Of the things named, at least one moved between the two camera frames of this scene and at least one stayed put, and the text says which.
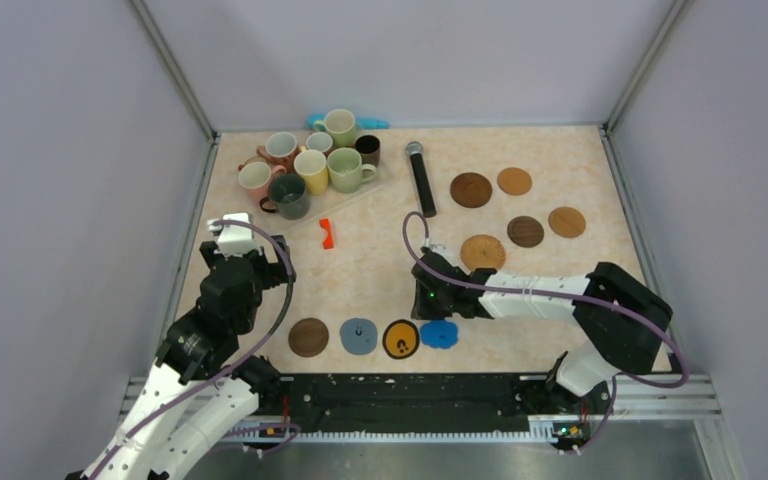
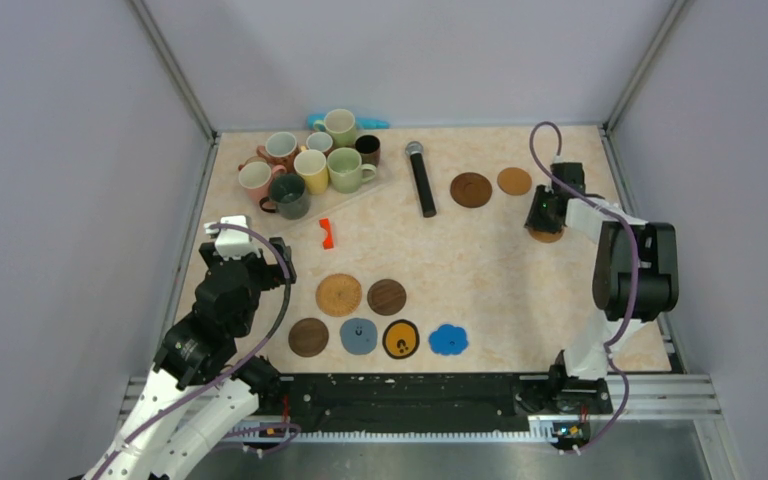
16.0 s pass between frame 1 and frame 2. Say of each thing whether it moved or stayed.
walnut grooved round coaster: stayed
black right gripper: moved
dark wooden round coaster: stayed
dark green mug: stayed
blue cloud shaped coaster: moved
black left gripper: stayed
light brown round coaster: stayed
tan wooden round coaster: moved
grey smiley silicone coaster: stayed
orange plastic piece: stayed
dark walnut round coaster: moved
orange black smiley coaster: stayed
